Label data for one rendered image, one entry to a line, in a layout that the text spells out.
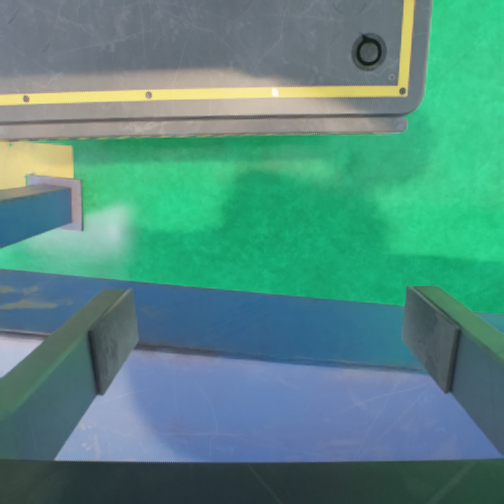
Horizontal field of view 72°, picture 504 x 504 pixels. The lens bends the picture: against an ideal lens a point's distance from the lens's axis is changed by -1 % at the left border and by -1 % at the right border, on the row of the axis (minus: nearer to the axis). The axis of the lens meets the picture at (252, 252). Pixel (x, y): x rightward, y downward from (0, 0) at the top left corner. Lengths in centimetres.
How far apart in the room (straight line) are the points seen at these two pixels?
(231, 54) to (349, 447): 43
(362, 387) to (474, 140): 77
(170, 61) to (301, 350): 40
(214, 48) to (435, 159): 56
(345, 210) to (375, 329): 60
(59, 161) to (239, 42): 55
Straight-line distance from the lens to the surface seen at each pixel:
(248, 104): 48
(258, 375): 20
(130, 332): 16
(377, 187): 85
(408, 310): 17
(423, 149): 88
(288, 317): 25
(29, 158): 95
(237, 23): 51
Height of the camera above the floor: 80
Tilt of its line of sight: 75 degrees down
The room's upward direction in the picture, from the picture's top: 177 degrees counter-clockwise
